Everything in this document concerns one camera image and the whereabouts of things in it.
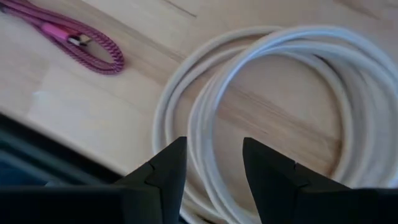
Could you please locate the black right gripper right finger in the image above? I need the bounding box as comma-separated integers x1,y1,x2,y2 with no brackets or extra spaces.
242,136,353,224

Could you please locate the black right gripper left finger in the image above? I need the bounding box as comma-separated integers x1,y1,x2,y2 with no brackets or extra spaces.
113,136,188,224

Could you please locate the beige coiled cable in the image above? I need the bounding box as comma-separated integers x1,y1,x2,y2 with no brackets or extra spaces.
151,24,398,224

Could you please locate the magenta braided usb cable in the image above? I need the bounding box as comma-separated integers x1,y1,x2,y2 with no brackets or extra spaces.
0,0,126,76

